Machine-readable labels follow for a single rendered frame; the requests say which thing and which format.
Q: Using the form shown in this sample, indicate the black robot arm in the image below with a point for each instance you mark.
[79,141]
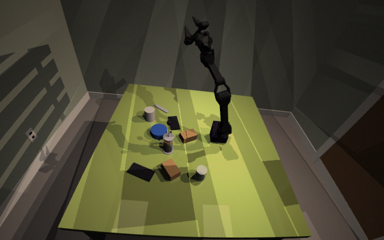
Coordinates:
[224,97]

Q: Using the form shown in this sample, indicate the black flat rectangular pad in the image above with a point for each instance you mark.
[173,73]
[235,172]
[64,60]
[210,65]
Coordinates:
[141,172]
[175,124]

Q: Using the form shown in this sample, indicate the dark blue short cylinder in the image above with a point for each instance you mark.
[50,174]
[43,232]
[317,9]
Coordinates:
[157,131]

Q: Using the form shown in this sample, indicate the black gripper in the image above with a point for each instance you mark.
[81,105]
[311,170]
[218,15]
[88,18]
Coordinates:
[197,37]

